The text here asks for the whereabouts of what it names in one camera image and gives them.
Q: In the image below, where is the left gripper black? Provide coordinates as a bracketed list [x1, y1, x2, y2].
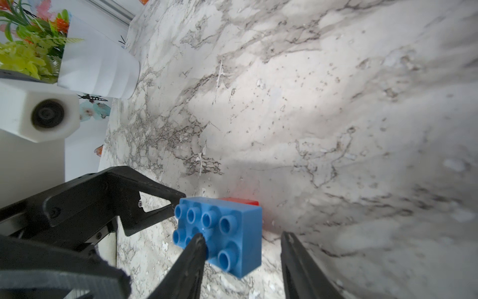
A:
[1, 166, 185, 299]

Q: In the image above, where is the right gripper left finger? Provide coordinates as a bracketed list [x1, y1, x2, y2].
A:
[148, 233, 207, 299]

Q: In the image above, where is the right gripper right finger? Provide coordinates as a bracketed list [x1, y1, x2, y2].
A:
[281, 232, 343, 299]

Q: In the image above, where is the blue lego brick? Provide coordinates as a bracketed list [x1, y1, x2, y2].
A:
[173, 197, 263, 279]

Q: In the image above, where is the red lego brick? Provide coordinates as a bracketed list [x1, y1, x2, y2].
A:
[221, 198, 259, 206]

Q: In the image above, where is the flower plant white pot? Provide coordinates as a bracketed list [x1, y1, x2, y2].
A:
[1, 1, 140, 98]

